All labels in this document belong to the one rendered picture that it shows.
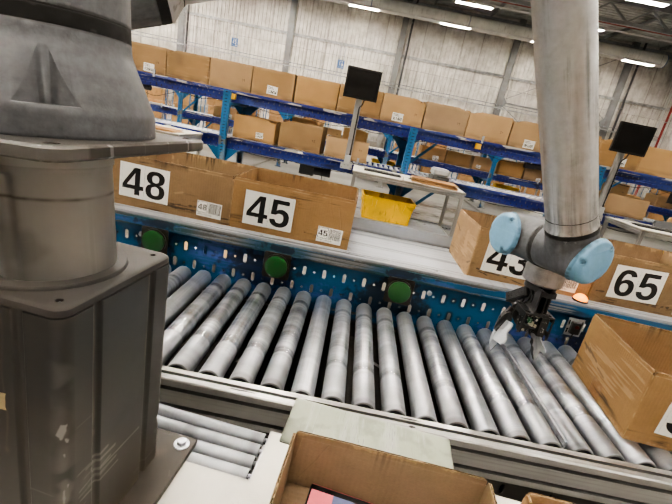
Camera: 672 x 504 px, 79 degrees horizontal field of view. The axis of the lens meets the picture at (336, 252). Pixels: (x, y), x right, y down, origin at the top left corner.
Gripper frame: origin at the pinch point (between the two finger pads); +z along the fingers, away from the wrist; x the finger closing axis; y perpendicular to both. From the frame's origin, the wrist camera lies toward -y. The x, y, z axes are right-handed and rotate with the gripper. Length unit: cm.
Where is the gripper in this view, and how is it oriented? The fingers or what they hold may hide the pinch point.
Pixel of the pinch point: (511, 350)
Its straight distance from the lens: 117.9
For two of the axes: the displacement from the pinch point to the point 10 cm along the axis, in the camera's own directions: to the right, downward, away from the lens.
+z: -1.9, 9.3, 3.0
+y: -0.7, 2.9, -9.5
